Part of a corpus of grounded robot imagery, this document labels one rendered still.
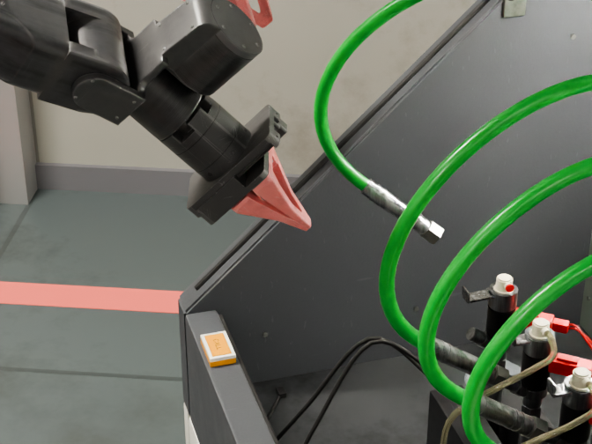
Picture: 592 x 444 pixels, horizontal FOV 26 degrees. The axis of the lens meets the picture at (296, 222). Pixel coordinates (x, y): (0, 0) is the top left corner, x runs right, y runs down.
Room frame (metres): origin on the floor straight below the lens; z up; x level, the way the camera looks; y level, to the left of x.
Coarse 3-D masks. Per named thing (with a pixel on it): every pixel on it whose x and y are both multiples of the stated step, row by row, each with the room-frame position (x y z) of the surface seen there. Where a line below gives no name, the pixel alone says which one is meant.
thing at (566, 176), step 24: (576, 168) 0.89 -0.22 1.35; (528, 192) 0.88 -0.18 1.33; (552, 192) 0.88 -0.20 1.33; (504, 216) 0.87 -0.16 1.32; (480, 240) 0.87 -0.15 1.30; (456, 264) 0.86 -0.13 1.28; (432, 312) 0.86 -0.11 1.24; (432, 336) 0.86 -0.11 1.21; (432, 360) 0.86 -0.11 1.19; (432, 384) 0.86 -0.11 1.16; (480, 408) 0.87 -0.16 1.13; (504, 408) 0.88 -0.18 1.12; (528, 432) 0.88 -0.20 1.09
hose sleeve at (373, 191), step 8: (368, 184) 1.16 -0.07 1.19; (376, 184) 1.16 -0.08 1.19; (368, 192) 1.16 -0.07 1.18; (376, 192) 1.16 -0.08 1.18; (384, 192) 1.16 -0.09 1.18; (376, 200) 1.15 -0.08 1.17; (384, 200) 1.15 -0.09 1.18; (392, 200) 1.15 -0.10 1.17; (400, 200) 1.16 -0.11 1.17; (384, 208) 1.15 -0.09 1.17; (392, 208) 1.15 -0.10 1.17; (400, 208) 1.15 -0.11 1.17; (416, 224) 1.15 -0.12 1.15; (424, 224) 1.15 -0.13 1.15; (424, 232) 1.15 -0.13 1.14
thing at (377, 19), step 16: (400, 0) 1.16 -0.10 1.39; (416, 0) 1.15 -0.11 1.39; (384, 16) 1.16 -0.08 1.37; (352, 32) 1.17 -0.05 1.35; (368, 32) 1.16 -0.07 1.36; (352, 48) 1.16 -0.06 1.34; (336, 64) 1.16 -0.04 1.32; (320, 80) 1.17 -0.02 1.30; (320, 96) 1.17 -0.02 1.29; (320, 112) 1.17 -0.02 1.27; (320, 128) 1.17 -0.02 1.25; (336, 160) 1.16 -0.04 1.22; (352, 176) 1.16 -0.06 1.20
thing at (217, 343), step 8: (208, 336) 1.22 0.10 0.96; (216, 336) 1.22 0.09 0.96; (224, 336) 1.22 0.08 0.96; (208, 344) 1.20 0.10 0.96; (216, 344) 1.20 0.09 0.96; (224, 344) 1.20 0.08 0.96; (216, 352) 1.18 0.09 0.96; (224, 352) 1.18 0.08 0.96; (208, 360) 1.18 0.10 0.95; (224, 360) 1.18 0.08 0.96; (232, 360) 1.18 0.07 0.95
